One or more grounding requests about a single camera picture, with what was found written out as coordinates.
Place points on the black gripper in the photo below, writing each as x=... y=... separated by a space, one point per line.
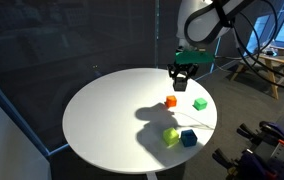
x=183 y=68

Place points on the gray block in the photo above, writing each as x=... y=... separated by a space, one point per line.
x=180 y=84

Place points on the orange block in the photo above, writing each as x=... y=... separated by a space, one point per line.
x=171 y=101

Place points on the green block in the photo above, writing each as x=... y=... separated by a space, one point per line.
x=200 y=104

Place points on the lime yellow-green block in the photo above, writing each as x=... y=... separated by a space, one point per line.
x=170 y=136

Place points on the blue block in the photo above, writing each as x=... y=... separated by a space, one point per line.
x=188 y=138

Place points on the clear plastic bag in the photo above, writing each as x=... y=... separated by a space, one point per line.
x=268 y=50

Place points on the wooden armchair gray cushion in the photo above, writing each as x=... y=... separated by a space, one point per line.
x=272 y=66

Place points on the purple orange spring clamp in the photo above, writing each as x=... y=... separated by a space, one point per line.
x=245 y=163
x=275 y=133

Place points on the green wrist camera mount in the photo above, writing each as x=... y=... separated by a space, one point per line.
x=193 y=57

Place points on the blue window frame post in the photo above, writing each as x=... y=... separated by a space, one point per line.
x=12 y=111
x=156 y=33

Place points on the white table pedestal base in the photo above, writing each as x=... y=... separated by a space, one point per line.
x=151 y=176

